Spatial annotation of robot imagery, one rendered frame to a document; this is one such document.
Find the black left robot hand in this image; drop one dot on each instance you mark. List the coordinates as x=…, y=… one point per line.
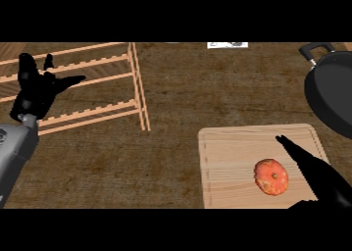
x=33, y=93

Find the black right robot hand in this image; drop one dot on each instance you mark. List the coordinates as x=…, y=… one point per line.
x=323, y=176

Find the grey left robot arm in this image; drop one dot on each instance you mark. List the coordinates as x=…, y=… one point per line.
x=8, y=153

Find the orange squash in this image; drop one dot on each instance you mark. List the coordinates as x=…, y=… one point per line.
x=271, y=176

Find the pale wooden cutting board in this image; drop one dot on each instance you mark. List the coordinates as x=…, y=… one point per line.
x=242, y=163

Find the black pot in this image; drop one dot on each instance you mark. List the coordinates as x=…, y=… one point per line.
x=335, y=94

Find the pale wooden rack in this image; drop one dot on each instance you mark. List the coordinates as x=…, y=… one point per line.
x=106, y=65

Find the white flat object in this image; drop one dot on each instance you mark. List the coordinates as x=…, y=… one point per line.
x=227, y=45

